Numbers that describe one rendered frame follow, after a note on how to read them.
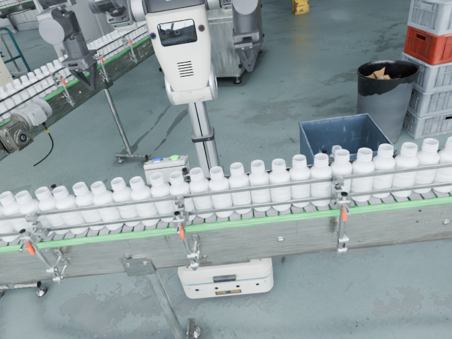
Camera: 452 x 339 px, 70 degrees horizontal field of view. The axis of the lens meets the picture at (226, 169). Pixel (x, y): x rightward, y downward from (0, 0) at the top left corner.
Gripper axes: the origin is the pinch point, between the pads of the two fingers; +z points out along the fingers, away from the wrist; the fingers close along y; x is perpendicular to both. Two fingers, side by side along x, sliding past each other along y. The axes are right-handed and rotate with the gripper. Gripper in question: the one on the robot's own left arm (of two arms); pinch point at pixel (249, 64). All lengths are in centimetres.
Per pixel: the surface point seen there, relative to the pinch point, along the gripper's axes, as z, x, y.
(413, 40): 58, -139, 188
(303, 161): 24.2, -11.5, -15.0
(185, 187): 27.8, 22.7, -15.4
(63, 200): 27, 60, -16
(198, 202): 33.6, 19.8, -16.2
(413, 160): 28, -41, -16
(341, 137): 55, -41, 46
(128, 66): 49, 106, 211
